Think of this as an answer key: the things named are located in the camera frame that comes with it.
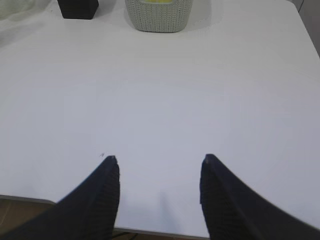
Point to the pale green wavy plate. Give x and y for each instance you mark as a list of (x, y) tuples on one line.
[(17, 10)]

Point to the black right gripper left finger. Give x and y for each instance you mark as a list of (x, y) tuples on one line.
[(87, 213)]

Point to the pale green woven basket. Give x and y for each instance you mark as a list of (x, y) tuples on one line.
[(159, 18)]

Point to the black square pen holder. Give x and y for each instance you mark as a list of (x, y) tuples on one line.
[(78, 9)]

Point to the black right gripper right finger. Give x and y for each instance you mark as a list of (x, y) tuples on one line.
[(233, 211)]

